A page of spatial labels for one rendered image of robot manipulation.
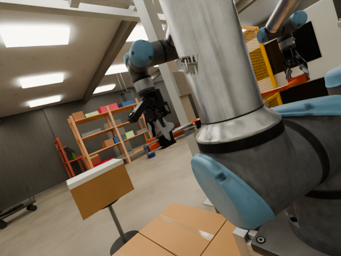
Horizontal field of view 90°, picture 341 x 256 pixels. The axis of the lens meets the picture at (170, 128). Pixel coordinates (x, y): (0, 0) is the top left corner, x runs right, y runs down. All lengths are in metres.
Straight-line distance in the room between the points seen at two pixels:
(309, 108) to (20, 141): 10.91
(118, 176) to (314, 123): 2.03
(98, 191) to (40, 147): 8.88
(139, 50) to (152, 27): 1.80
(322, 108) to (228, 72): 0.15
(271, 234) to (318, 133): 0.22
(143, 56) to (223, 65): 0.39
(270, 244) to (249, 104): 0.28
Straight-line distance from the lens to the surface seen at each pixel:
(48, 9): 3.05
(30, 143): 10.91
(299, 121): 0.30
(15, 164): 10.94
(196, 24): 0.22
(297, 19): 1.17
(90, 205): 2.17
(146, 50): 0.58
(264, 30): 1.11
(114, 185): 2.18
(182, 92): 2.13
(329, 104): 0.32
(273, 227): 0.45
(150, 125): 0.70
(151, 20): 2.41
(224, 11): 0.23
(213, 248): 1.18
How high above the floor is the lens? 1.33
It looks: 5 degrees down
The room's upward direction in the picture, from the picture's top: 21 degrees counter-clockwise
